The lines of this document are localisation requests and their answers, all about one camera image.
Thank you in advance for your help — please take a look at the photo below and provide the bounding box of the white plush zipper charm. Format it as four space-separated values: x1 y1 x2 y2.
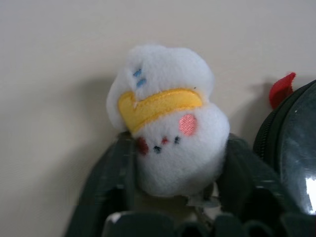
106 43 231 197

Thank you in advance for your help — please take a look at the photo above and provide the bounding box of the black paddle case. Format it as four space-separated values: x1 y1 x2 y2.
253 72 316 223

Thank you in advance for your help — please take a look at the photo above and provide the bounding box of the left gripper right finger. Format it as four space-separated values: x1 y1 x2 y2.
216 134 308 221

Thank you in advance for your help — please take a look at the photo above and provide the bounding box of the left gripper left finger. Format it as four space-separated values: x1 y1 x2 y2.
77 131 139 237

